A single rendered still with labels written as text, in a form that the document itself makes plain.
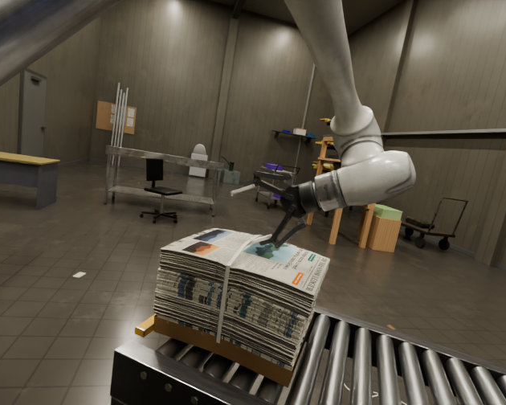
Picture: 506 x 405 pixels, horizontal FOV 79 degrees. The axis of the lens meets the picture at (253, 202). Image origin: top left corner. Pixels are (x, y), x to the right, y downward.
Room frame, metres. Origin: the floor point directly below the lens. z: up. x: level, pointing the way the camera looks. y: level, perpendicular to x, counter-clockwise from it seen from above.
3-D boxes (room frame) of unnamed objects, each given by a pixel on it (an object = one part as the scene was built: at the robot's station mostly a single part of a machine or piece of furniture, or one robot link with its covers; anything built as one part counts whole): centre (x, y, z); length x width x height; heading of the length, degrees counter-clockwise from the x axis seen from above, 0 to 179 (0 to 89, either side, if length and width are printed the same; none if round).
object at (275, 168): (7.73, -0.51, 0.54); 1.16 x 0.69 x 1.09; 14
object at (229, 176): (11.70, 1.12, 0.46); 0.95 x 0.76 x 0.91; 14
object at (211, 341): (0.79, -0.02, 0.84); 0.28 x 0.06 x 0.04; 161
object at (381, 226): (5.71, -1.83, 0.90); 1.39 x 1.24 x 1.80; 6
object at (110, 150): (5.64, 1.66, 0.50); 1.96 x 0.73 x 1.00; 104
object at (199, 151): (11.62, 2.26, 0.61); 0.62 x 0.56 x 1.22; 104
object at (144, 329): (0.90, 0.15, 0.81); 0.43 x 0.03 x 0.02; 161
